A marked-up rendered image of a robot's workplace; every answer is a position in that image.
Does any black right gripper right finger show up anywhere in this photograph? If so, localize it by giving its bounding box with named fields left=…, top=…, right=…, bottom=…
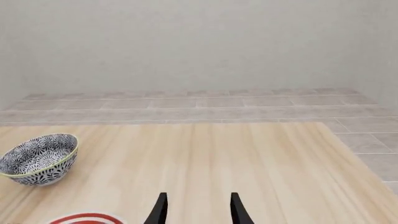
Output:
left=230, top=192, right=256, bottom=224

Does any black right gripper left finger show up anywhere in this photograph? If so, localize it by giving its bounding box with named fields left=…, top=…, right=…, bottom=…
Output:
left=142, top=192, right=169, bottom=224

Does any white plate with red rings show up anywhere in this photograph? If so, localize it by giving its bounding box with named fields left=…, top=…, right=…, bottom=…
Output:
left=45, top=211, right=126, bottom=224

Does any black white patterned bowl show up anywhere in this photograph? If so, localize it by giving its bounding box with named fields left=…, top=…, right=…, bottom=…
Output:
left=0, top=133, right=79, bottom=187

